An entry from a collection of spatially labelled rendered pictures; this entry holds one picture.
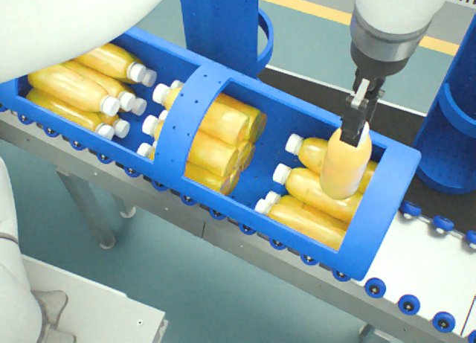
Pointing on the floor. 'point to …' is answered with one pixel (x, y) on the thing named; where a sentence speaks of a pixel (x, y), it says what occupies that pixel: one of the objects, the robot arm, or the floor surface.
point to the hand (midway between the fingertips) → (358, 119)
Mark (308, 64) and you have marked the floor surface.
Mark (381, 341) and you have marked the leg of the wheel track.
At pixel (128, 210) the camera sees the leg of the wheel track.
